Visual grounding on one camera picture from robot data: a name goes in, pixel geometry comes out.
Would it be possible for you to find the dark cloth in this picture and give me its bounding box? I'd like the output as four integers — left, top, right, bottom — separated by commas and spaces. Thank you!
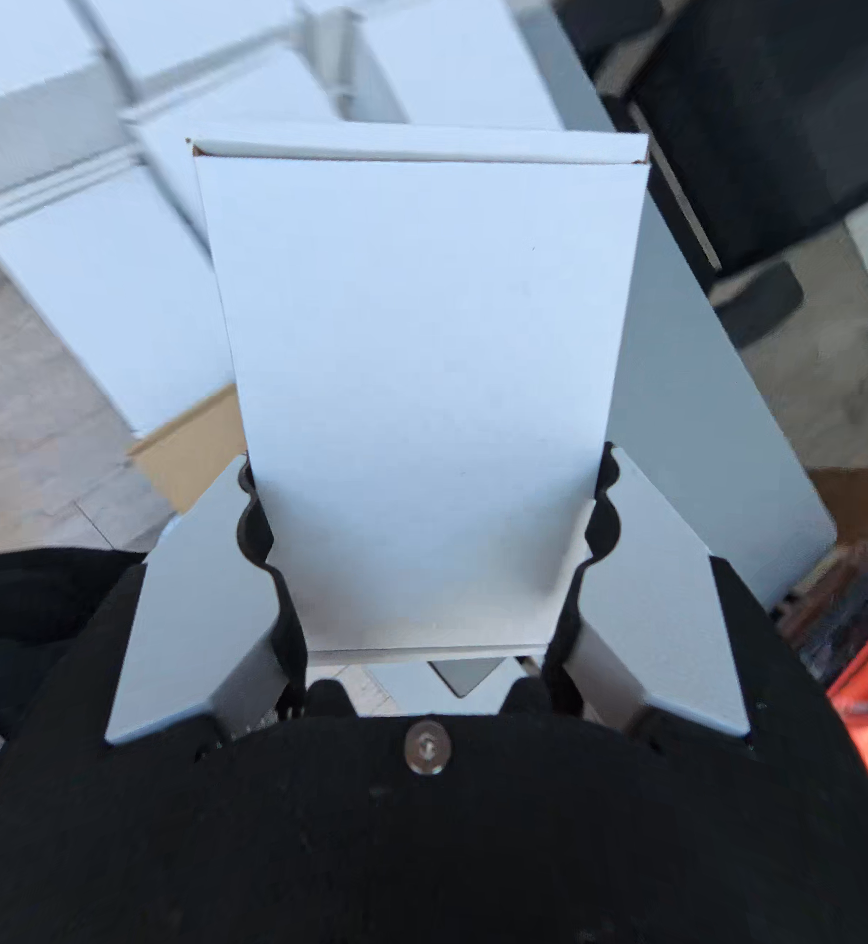
0, 549, 147, 746

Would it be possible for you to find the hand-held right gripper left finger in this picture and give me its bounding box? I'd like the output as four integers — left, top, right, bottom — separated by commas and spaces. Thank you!
104, 453, 307, 746

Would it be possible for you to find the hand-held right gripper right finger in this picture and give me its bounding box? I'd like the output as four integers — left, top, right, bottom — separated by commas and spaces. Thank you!
543, 441, 752, 740

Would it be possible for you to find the white mailer box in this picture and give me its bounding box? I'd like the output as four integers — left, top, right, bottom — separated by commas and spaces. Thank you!
185, 120, 652, 668

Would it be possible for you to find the grey desk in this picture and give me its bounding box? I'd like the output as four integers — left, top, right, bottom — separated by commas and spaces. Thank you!
511, 0, 839, 698

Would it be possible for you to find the stack of white cardboard boxes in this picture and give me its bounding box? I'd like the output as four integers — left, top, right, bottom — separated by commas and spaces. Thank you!
0, 0, 564, 438

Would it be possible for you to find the black office chair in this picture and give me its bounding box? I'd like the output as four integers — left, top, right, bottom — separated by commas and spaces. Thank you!
552, 0, 868, 351

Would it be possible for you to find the stack of brown cardboard boxes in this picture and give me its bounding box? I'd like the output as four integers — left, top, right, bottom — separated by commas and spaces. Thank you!
128, 383, 249, 515

